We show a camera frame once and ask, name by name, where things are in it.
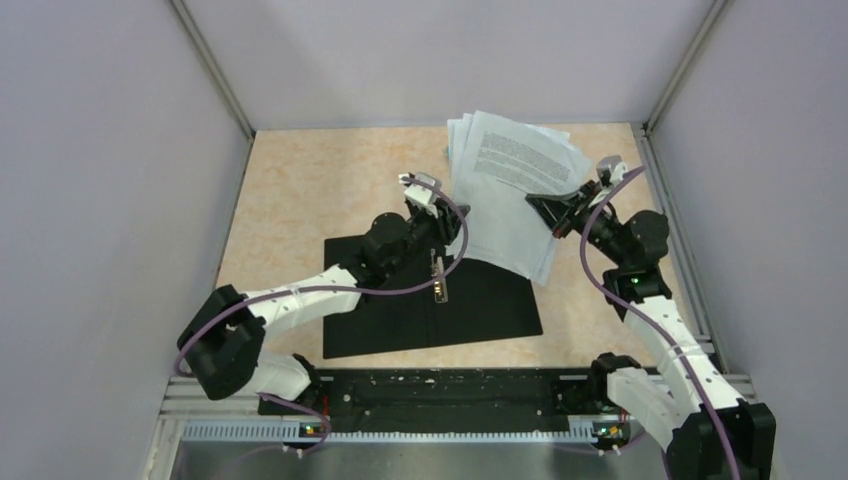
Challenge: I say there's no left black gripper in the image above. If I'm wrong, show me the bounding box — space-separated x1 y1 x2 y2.
388 198 470 276

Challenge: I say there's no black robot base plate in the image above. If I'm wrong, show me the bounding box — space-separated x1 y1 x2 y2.
257 367 645 453

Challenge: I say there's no white printed paper stack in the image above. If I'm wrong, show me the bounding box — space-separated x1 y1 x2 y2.
447 111 593 285

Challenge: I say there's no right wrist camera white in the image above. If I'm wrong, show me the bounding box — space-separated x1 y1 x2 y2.
596 155 629 190

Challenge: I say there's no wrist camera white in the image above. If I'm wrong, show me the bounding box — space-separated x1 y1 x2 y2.
596 155 629 190
398 173 442 218

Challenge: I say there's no left aluminium corner post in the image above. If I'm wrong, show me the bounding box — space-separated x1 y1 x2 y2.
166 0 256 143

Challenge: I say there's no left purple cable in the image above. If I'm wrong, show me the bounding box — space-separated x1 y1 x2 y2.
173 173 472 458

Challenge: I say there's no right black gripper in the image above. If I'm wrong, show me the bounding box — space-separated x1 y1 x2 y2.
526 180 628 267

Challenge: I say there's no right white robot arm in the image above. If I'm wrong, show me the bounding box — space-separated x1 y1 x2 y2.
525 181 777 479

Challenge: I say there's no grey black file folder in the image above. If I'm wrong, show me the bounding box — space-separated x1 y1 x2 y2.
323 259 543 359

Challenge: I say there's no aluminium frame rail front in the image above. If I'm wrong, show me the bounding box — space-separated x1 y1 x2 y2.
142 374 786 480

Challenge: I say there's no aluminium corner post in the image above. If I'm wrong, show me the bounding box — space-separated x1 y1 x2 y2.
166 0 256 143
642 0 734 137

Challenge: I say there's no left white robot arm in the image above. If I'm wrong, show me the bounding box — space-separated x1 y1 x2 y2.
174 198 470 414

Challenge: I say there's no right aluminium corner post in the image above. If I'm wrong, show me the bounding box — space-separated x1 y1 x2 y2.
642 0 734 137

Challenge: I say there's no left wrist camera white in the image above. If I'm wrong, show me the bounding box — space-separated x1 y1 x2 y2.
398 173 442 218

